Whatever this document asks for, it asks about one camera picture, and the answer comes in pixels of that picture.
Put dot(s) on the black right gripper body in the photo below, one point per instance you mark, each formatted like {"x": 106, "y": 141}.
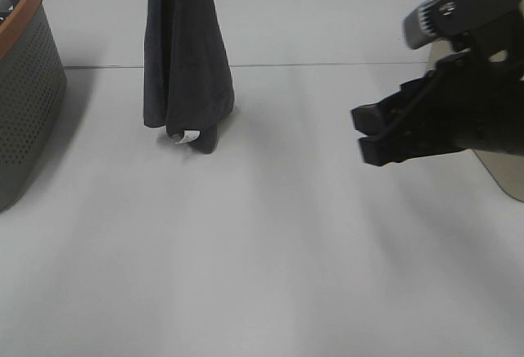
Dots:
{"x": 471, "y": 99}

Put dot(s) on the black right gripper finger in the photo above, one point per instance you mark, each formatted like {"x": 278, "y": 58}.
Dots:
{"x": 369, "y": 119}
{"x": 370, "y": 152}

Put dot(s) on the dark grey towel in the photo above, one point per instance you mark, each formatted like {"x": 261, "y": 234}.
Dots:
{"x": 188, "y": 84}

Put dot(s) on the beige basket grey rim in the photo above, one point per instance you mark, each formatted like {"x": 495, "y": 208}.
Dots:
{"x": 506, "y": 170}

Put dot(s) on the grey perforated basket orange rim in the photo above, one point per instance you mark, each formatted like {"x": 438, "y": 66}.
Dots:
{"x": 33, "y": 86}

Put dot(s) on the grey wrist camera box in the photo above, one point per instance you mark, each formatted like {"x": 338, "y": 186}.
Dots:
{"x": 434, "y": 19}

